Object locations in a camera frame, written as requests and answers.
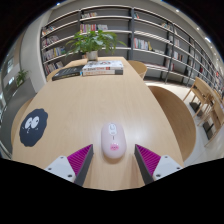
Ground green potted plant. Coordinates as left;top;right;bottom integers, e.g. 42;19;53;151
65;29;128;62

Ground white book with red-lettered spine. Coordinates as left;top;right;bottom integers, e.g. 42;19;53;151
82;68;124;77

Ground black mouse pad with eyes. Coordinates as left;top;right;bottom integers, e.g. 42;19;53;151
18;108;49;148

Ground grey shelf unit with books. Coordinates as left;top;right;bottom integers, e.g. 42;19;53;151
40;4;224;98

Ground black book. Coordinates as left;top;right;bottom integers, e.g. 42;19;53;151
51;65;84;82

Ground ceiling lights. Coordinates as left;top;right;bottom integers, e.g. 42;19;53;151
168;4;213;44

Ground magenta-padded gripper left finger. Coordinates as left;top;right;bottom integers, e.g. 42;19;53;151
44;143;95;187

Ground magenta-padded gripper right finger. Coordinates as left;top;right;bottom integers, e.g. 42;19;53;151
134;144;185;186

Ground group of slatted wooden chairs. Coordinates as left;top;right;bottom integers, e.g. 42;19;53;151
182;77;224;148

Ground white book with printed cover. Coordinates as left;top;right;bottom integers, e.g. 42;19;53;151
82;60;124;72

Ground pink computer mouse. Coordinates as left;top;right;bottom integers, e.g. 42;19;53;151
100;122;128;160

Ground small green background plant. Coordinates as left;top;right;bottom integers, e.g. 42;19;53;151
14;69;30;88

